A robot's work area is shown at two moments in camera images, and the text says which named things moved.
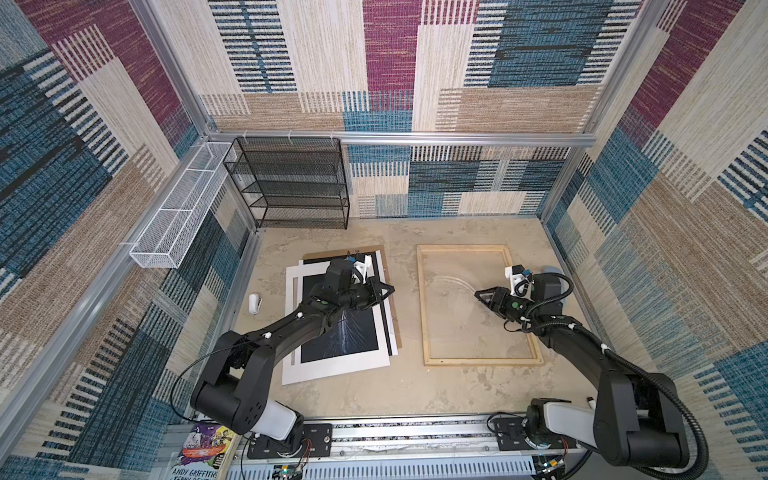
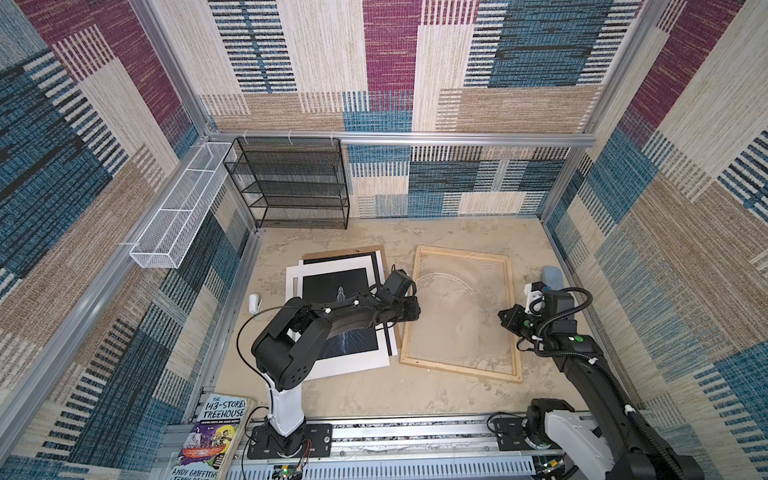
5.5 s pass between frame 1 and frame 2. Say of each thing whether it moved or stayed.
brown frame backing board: stayed
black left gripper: moved
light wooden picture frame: moved
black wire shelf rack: stayed
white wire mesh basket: stayed
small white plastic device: stayed
